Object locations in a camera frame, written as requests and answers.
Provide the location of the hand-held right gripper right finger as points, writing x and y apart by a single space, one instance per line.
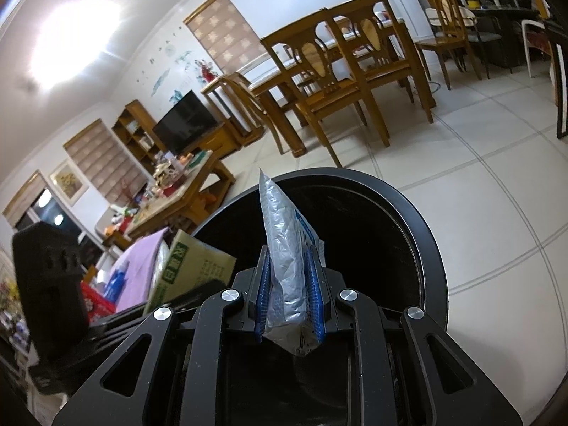
316 295

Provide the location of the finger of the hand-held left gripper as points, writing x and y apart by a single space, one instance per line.
186 297

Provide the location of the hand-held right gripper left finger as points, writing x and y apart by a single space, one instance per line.
262 290

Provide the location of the green yellow carton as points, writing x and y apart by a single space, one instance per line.
195 264

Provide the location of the silver foil packet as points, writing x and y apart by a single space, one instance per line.
284 253

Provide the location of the black round trash bin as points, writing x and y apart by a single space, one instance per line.
364 230

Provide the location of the red patterned carton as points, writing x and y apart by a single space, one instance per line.
98 305

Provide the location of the purple printed cloth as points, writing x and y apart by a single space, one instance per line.
142 257

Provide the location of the blue tube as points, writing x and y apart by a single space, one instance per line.
117 282

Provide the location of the dark glass door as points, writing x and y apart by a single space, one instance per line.
49 206

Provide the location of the patterned window blind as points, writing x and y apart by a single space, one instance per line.
104 159
20 197
224 31

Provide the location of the small framed flower painting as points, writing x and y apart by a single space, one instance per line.
69 182

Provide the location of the wooden coffee table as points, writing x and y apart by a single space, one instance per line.
208 182

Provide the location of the coffee table clutter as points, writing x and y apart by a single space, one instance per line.
164 182

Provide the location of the wooden television stand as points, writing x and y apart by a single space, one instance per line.
222 137

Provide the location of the wooden open bookshelf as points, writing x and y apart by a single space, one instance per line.
133 133

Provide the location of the black flat television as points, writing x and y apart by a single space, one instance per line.
184 124

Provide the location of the curved back wooden chair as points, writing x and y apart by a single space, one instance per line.
248 97

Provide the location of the wooden dining chair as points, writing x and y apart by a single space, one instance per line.
328 97
390 66
448 17

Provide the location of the tall wooden plant stand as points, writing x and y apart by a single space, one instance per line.
213 86

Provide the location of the wooden dining table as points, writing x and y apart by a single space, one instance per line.
275 75

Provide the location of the red flower arrangement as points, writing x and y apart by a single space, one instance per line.
207 71

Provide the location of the ceiling lamp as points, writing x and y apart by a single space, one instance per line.
75 40

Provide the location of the white cushioned chair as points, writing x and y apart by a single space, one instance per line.
468 15

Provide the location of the dark side table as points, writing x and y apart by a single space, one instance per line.
501 31

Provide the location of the white plastic chair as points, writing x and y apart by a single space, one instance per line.
530 31

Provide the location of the blue wall decals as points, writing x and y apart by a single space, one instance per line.
162 80

